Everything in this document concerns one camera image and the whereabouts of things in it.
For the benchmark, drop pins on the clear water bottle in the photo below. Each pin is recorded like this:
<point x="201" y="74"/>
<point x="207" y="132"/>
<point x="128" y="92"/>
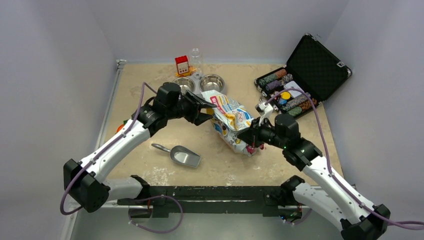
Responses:
<point x="196" y="60"/>

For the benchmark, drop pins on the orange toy arch with blocks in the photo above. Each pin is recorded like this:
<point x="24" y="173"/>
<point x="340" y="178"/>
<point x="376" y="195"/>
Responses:
<point x="121" y="126"/>

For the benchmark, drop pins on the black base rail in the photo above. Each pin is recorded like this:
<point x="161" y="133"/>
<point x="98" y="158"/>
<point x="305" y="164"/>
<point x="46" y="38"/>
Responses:
<point x="267" y="201"/>

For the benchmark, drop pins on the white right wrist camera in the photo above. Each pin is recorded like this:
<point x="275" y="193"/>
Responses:
<point x="265" y="110"/>

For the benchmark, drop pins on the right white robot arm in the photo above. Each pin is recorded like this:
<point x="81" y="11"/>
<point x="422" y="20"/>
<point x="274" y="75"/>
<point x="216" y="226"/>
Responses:
<point x="337" y="201"/>

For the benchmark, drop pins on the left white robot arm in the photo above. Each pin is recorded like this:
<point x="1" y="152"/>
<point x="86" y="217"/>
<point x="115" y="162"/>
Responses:
<point x="85" y="180"/>

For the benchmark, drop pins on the pet food bag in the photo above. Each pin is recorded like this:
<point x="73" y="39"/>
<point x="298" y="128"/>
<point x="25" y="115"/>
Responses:
<point x="230" y="118"/>

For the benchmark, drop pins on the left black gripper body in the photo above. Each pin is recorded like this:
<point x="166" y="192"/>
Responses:
<point x="185" y="107"/>

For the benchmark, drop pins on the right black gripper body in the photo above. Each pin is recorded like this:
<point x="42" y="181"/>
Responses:
<point x="265" y="134"/>

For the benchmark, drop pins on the grey double pet bowl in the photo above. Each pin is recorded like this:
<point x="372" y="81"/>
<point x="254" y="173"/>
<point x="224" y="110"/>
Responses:
<point x="199" y="83"/>

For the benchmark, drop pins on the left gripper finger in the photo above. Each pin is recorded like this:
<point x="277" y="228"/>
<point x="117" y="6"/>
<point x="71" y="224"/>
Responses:
<point x="201" y="118"/>
<point x="198" y="101"/>

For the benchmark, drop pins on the black poker chip case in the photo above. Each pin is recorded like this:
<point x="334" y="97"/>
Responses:
<point x="310" y="76"/>

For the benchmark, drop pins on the silver metal scoop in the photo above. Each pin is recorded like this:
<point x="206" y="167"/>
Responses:
<point x="181" y="155"/>

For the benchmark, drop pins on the red toy block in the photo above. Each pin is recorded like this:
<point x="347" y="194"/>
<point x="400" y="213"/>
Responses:
<point x="183" y="68"/>

